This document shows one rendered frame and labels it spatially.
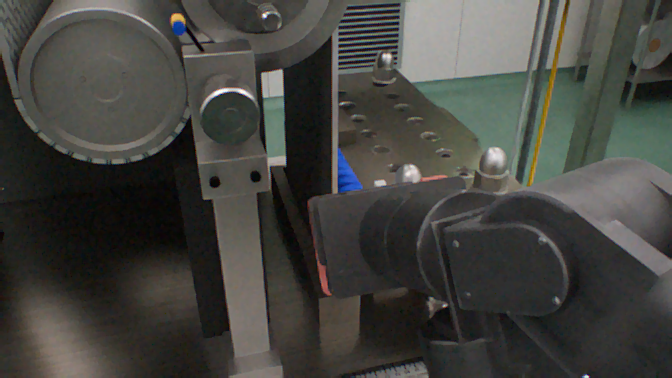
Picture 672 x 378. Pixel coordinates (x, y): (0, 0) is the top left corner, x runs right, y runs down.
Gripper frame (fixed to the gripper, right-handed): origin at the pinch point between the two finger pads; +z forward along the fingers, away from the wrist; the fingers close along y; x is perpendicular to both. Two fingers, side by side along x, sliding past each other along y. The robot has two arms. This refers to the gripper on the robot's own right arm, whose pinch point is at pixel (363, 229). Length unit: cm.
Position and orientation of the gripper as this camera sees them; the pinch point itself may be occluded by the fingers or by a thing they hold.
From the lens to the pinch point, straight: 46.0
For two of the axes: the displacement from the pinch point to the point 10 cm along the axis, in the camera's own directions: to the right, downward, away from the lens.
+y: 9.6, -1.6, 2.2
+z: -2.2, 0.1, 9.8
